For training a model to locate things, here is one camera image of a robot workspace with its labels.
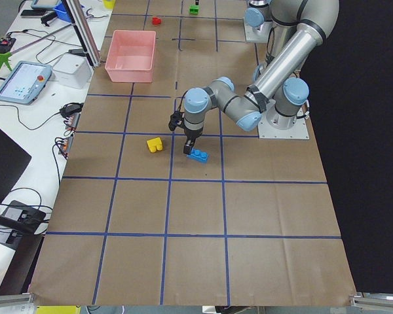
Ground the blue storage bin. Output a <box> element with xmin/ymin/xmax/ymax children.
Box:
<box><xmin>54</xmin><ymin>1</ymin><xmax>71</xmax><ymax>23</ymax></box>

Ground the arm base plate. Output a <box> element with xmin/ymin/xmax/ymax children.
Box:
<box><xmin>244</xmin><ymin>24</ymin><xmax>271</xmax><ymax>43</ymax></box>
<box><xmin>257</xmin><ymin>113</ymin><xmax>310</xmax><ymax>141</ymax></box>

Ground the black laptop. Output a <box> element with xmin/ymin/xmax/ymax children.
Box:
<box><xmin>0</xmin><ymin>129</ymin><xmax>31</xmax><ymax>203</ymax></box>

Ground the black hub device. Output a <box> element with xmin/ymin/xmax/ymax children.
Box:
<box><xmin>0</xmin><ymin>201</ymin><xmax>46</xmax><ymax>234</ymax></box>

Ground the aluminium frame post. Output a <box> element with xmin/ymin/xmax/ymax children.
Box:
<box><xmin>62</xmin><ymin>0</ymin><xmax>101</xmax><ymax>67</ymax></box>

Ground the grabber reach tool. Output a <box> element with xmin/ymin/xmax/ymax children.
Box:
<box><xmin>0</xmin><ymin>22</ymin><xmax>76</xmax><ymax>75</ymax></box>

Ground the blue toy block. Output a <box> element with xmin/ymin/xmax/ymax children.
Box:
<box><xmin>187</xmin><ymin>148</ymin><xmax>209</xmax><ymax>164</ymax></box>

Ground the red toy block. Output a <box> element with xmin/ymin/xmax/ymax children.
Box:
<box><xmin>151</xmin><ymin>16</ymin><xmax>162</xmax><ymax>26</ymax></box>

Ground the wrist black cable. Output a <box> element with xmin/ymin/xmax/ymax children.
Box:
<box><xmin>174</xmin><ymin>91</ymin><xmax>187</xmax><ymax>115</ymax></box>

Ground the teach pendant tablet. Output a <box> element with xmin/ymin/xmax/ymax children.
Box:
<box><xmin>0</xmin><ymin>61</ymin><xmax>52</xmax><ymax>105</ymax></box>

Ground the white cube device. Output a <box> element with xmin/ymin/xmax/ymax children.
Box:
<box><xmin>52</xmin><ymin>53</ymin><xmax>92</xmax><ymax>89</ymax></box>

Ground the pink plastic box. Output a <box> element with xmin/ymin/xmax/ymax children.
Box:
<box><xmin>105</xmin><ymin>30</ymin><xmax>156</xmax><ymax>83</ymax></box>

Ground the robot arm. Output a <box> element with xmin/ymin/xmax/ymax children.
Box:
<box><xmin>168</xmin><ymin>1</ymin><xmax>339</xmax><ymax>155</ymax></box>
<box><xmin>244</xmin><ymin>0</ymin><xmax>272</xmax><ymax>31</ymax></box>

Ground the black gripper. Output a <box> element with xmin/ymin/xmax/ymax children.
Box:
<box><xmin>168</xmin><ymin>111</ymin><xmax>203</xmax><ymax>155</ymax></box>

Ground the green toy block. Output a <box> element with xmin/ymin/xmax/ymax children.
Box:
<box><xmin>189</xmin><ymin>5</ymin><xmax>200</xmax><ymax>15</ymax></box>

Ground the black power adapter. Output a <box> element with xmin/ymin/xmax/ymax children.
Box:
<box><xmin>59</xmin><ymin>102</ymin><xmax>84</xmax><ymax>118</ymax></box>

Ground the yellow toy block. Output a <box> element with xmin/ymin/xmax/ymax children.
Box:
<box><xmin>147</xmin><ymin>137</ymin><xmax>163</xmax><ymax>153</ymax></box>

